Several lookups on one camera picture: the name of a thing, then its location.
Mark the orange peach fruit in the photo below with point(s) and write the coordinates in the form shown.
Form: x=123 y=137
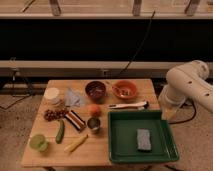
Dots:
x=94 y=110

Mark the grey sponge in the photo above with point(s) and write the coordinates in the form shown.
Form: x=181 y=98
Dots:
x=143 y=140

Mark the light blue cloth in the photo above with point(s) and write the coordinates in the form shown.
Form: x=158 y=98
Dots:
x=73 y=99

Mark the wooden table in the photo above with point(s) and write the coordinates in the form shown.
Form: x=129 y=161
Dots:
x=94 y=150

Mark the orange bowl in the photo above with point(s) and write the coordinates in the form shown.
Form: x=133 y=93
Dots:
x=125 y=90

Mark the green cucumber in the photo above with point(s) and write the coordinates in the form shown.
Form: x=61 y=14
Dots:
x=60 y=133

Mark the dark red bowl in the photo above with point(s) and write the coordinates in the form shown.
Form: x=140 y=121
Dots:
x=95 y=90

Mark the striped brown white block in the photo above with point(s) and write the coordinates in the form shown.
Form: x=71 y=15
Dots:
x=78 y=123

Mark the small metal cup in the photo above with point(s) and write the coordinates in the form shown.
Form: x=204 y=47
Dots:
x=94 y=124

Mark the yellow corn cob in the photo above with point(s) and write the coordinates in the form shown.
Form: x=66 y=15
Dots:
x=76 y=143

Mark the red grapes bunch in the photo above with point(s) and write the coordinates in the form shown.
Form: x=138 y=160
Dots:
x=50 y=115

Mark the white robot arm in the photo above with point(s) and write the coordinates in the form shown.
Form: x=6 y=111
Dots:
x=186 y=81

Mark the green plastic tray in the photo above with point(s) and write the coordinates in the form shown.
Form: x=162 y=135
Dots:
x=122 y=137

